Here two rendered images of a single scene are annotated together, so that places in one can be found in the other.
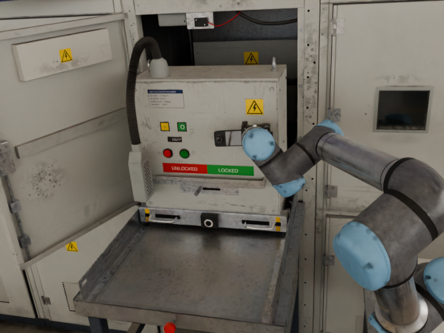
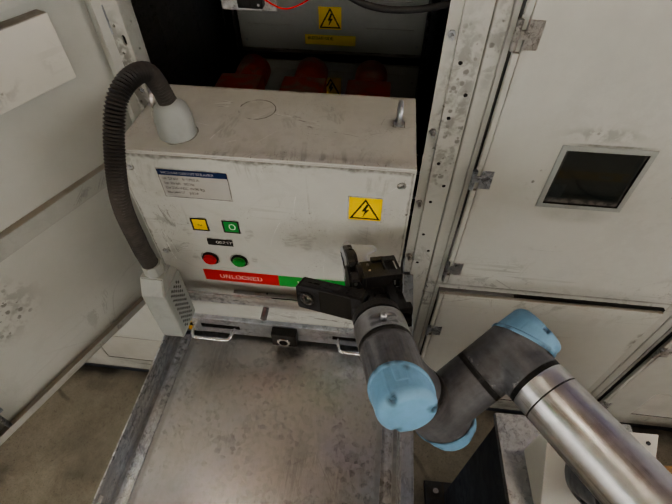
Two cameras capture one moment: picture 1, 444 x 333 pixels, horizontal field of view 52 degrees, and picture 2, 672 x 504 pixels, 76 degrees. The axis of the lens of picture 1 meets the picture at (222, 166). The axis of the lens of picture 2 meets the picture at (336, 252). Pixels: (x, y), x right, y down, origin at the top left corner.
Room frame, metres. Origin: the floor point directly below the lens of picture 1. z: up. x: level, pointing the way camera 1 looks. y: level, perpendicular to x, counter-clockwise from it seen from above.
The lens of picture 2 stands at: (0.85, 0.02, 1.80)
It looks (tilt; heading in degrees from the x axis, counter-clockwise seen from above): 48 degrees down; 351
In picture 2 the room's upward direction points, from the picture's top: straight up
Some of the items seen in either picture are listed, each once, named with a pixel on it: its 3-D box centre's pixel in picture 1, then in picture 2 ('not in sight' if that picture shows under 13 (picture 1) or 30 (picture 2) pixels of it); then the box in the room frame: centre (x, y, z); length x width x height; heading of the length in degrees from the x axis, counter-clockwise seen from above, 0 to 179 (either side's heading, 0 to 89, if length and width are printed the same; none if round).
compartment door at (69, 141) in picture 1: (72, 133); (29, 228); (1.52, 0.51, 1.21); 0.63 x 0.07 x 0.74; 142
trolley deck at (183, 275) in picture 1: (205, 250); (282, 379); (1.33, 0.07, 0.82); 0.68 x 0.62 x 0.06; 165
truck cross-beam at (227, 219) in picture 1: (212, 215); (287, 324); (1.43, 0.05, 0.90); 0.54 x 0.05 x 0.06; 75
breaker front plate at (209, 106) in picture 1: (205, 152); (275, 262); (1.42, 0.05, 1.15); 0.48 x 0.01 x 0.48; 75
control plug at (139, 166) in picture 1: (141, 174); (169, 297); (1.41, 0.27, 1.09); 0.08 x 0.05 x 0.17; 165
